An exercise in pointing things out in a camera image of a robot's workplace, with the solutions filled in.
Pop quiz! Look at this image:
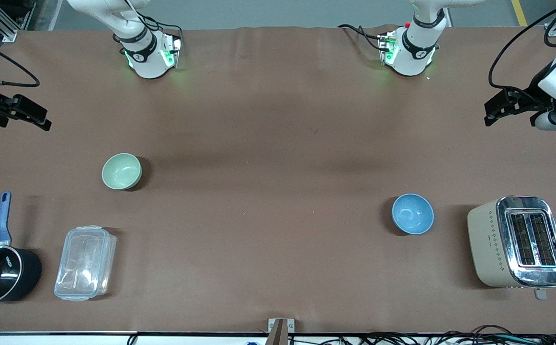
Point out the green ceramic bowl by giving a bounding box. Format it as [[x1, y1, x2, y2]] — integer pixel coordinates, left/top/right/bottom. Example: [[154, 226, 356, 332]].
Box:
[[102, 153, 143, 191]]

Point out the aluminium frame profile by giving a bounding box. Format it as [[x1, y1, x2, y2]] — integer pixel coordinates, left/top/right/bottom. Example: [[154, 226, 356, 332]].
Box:
[[0, 0, 37, 44]]

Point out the metal bracket with brown post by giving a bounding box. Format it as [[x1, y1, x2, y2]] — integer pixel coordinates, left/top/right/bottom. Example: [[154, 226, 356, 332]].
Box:
[[268, 318, 295, 345]]

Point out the clear plastic food container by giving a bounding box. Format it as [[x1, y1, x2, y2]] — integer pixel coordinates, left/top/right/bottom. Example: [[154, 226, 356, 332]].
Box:
[[54, 225, 117, 302]]

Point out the black base power cable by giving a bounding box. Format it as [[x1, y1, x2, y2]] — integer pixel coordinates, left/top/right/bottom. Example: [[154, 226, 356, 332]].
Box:
[[337, 23, 385, 51]]

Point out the beige chrome toaster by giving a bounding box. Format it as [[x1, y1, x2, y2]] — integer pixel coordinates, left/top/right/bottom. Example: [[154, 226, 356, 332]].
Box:
[[467, 195, 556, 301]]

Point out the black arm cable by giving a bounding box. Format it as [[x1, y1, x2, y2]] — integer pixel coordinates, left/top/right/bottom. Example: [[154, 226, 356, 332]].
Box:
[[488, 0, 556, 92], [0, 34, 42, 88]]

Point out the black pot with blue handle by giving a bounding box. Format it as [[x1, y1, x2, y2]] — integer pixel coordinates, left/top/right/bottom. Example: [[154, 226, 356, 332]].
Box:
[[0, 191, 43, 306]]

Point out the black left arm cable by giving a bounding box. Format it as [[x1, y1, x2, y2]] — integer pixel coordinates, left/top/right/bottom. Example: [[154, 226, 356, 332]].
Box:
[[488, 0, 556, 92]]

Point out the black floor cable bundle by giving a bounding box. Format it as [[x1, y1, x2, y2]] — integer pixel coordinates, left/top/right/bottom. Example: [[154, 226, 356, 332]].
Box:
[[287, 324, 556, 345]]

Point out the blue ceramic bowl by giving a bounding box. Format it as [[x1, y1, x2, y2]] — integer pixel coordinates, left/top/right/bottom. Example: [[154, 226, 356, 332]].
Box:
[[392, 193, 435, 235]]

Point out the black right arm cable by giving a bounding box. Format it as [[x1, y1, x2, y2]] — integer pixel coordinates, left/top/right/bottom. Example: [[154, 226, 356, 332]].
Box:
[[0, 34, 42, 88]]

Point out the brown table cover mat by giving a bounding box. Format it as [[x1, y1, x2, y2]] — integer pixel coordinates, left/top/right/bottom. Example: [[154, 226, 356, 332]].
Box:
[[0, 25, 556, 335]]

